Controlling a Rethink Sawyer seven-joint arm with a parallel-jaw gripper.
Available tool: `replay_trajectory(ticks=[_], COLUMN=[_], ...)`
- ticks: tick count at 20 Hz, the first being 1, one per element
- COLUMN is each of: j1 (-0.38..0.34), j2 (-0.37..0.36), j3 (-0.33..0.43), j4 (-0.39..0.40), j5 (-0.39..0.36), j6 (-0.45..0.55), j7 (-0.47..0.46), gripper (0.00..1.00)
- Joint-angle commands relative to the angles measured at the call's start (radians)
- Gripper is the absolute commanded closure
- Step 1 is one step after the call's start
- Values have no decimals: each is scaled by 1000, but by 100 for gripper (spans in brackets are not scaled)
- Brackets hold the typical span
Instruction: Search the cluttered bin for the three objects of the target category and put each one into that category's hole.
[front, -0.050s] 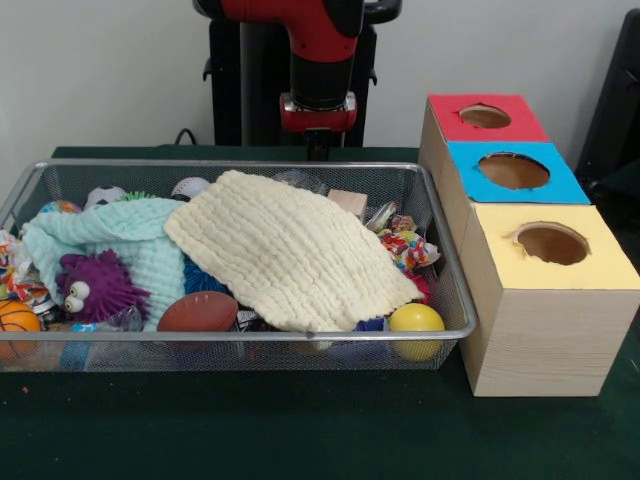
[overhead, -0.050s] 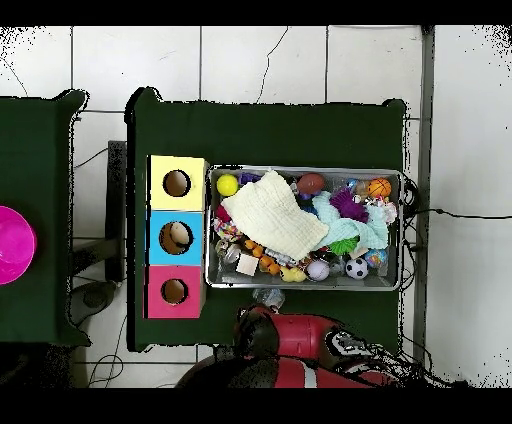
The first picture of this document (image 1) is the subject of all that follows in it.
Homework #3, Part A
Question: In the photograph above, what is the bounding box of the white toy baseball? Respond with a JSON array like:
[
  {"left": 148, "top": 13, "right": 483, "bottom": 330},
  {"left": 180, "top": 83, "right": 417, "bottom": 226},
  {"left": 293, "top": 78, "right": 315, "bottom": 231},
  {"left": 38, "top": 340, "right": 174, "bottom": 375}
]
[{"left": 170, "top": 176, "right": 211, "bottom": 202}]

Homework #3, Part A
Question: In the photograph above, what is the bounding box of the orange toy basketball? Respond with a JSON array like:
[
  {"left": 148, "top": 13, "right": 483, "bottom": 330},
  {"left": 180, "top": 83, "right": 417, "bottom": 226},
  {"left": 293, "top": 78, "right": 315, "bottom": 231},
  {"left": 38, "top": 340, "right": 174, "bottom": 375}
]
[{"left": 0, "top": 299, "right": 43, "bottom": 364}]

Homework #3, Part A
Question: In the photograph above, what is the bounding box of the cream waffle cloth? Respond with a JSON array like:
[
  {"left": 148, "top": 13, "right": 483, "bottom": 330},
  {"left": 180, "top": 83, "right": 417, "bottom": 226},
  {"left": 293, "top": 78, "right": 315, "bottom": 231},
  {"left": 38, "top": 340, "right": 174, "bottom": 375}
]
[{"left": 163, "top": 168, "right": 425, "bottom": 333}]

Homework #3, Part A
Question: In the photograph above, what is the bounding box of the brown toy football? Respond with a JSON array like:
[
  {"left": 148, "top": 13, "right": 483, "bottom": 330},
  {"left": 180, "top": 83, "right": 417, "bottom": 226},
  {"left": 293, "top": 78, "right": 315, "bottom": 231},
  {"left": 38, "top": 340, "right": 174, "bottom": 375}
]
[{"left": 157, "top": 291, "right": 240, "bottom": 333}]

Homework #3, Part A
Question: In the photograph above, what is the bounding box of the mint green waffle cloth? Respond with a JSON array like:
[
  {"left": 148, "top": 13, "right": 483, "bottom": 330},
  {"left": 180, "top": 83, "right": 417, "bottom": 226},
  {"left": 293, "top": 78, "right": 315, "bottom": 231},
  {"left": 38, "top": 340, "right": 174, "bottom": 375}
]
[{"left": 20, "top": 196, "right": 187, "bottom": 331}]

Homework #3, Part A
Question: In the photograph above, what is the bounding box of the dark green table cloth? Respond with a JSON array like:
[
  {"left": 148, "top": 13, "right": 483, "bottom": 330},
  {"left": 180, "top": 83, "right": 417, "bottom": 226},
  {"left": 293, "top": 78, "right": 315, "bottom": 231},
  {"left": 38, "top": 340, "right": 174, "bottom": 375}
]
[{"left": 0, "top": 144, "right": 640, "bottom": 480}]

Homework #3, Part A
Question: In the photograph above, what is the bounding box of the clear plastic bottle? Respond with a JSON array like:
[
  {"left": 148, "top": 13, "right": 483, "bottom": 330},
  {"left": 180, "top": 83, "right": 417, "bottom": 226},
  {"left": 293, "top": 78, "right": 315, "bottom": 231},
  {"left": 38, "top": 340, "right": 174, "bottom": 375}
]
[{"left": 272, "top": 168, "right": 331, "bottom": 197}]

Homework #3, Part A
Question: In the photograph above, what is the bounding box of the small wooden block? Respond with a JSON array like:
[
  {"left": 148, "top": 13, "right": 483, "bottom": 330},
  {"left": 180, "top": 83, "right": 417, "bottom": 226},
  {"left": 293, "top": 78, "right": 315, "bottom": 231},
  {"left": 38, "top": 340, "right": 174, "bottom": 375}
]
[{"left": 327, "top": 188, "right": 369, "bottom": 219}]

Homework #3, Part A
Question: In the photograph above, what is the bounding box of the black and white soccer ball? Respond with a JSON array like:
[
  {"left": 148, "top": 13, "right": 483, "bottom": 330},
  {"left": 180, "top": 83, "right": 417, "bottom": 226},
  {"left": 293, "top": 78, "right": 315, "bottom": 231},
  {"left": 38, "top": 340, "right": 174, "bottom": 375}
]
[{"left": 83, "top": 185, "right": 127, "bottom": 211}]

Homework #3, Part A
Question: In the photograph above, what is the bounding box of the black furniture piece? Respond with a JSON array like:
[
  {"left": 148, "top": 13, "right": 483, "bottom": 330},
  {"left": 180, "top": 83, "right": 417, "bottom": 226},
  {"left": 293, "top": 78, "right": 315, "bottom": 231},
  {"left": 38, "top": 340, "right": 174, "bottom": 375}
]
[{"left": 574, "top": 7, "right": 640, "bottom": 231}]

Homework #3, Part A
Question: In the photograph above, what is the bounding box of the clear mesh bin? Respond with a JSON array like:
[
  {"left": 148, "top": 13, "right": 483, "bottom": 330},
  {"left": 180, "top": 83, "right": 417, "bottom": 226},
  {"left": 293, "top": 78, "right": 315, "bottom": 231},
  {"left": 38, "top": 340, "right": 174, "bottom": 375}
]
[{"left": 0, "top": 158, "right": 477, "bottom": 374}]

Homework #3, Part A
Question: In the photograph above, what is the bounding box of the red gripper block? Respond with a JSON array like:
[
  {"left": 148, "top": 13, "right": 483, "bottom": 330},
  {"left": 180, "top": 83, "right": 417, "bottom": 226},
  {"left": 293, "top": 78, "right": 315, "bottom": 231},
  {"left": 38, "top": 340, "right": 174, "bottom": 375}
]
[{"left": 278, "top": 91, "right": 358, "bottom": 162}]

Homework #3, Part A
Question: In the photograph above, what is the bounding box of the wooden box with three holes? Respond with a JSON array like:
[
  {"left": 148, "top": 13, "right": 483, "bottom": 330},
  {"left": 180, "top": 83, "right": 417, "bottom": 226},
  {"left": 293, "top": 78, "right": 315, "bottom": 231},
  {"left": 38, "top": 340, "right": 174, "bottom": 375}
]
[{"left": 418, "top": 93, "right": 640, "bottom": 399}]

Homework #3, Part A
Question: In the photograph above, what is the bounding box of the purple spiky monster toy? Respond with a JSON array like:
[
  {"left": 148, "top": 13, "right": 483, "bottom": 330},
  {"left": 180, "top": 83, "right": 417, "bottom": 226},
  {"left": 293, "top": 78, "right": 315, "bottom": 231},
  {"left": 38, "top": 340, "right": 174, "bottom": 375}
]
[{"left": 54, "top": 249, "right": 152, "bottom": 325}]

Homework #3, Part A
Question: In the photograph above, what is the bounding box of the yellow ball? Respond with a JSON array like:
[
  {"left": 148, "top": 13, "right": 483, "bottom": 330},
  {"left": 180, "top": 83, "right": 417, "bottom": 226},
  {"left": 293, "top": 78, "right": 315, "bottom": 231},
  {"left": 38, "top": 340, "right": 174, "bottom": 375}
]
[{"left": 388, "top": 302, "right": 446, "bottom": 362}]

